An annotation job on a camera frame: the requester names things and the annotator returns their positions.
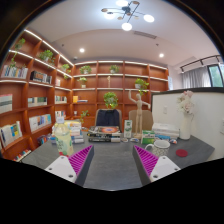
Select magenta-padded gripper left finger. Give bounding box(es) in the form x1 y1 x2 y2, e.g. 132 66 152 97
44 144 95 188

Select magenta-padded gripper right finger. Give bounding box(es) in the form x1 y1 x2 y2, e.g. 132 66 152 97
132 145 183 187

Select clear drink bottle green label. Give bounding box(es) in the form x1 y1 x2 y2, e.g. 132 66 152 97
53 116 75 158

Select white mug with line pattern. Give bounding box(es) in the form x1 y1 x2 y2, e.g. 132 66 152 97
144 139 171 158

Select flat round red coaster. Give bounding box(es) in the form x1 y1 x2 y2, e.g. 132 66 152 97
175 148 189 158

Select green and white box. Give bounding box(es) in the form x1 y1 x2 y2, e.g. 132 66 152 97
141 130 157 145

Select white book stack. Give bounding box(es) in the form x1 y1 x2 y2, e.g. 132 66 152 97
151 122 181 141

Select colourful book stack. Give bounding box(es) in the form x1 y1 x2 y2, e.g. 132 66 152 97
64 120 85 145

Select white vase with pale flowers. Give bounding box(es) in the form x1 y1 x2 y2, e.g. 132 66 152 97
176 89 196 141

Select tan chair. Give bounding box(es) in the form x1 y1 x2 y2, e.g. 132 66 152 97
128 109 155 133

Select dark book stack orange cover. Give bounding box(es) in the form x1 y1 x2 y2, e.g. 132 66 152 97
86 125 122 144

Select brown wooden shelf unit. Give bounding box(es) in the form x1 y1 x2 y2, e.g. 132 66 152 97
0 28 170 162

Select grey curtain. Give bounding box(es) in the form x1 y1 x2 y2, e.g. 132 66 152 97
181 65 212 90

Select window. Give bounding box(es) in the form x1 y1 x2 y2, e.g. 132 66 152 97
207 63 224 88

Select ceiling air vent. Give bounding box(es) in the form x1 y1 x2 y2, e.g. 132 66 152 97
133 30 158 40

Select branched ceiling lamp round bulbs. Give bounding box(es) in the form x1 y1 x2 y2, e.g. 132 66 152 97
100 0 156 32

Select black track light rail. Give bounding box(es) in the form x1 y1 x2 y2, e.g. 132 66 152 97
179 54 223 73

